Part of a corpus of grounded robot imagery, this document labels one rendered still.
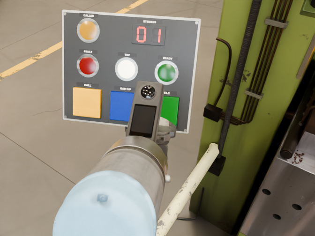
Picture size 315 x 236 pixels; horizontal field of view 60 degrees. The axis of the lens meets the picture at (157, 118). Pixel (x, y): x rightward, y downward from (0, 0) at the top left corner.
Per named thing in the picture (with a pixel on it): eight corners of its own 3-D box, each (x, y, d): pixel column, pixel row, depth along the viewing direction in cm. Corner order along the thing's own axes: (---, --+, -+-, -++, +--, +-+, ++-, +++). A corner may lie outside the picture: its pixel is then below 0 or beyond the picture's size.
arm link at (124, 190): (43, 285, 25) (43, 186, 22) (93, 209, 37) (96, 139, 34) (146, 306, 24) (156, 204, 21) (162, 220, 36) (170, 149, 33)
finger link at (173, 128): (153, 128, 55) (146, 141, 47) (154, 119, 54) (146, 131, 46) (176, 130, 54) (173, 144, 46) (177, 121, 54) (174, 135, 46)
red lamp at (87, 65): (91, 78, 68) (88, 63, 65) (78, 72, 70) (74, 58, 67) (100, 72, 70) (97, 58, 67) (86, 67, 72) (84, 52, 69)
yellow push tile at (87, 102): (100, 118, 71) (100, 90, 69) (72, 115, 72) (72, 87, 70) (102, 117, 73) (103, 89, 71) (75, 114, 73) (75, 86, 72)
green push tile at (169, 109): (176, 127, 68) (179, 97, 67) (147, 124, 69) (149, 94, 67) (176, 125, 70) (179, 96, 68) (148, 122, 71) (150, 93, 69)
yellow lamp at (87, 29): (92, 43, 66) (89, 26, 63) (78, 38, 68) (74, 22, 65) (101, 38, 68) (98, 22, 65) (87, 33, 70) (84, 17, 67)
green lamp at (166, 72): (170, 86, 66) (171, 71, 63) (154, 80, 68) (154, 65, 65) (177, 80, 68) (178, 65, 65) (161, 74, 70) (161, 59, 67)
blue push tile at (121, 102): (137, 122, 69) (139, 93, 68) (109, 119, 70) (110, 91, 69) (139, 120, 71) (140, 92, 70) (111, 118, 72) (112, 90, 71)
